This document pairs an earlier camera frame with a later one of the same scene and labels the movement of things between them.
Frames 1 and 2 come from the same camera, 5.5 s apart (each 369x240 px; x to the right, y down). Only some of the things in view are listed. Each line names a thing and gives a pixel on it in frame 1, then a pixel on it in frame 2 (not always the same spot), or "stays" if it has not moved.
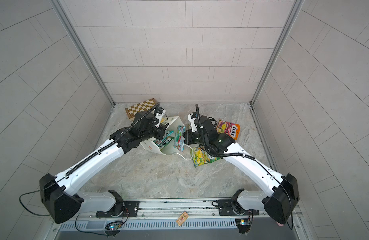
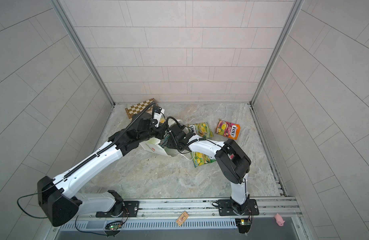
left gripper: x=161 y=131 stays
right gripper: x=188 y=139 → x=169 y=143
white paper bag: x=164 y=146 stays
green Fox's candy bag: x=200 y=156 stays
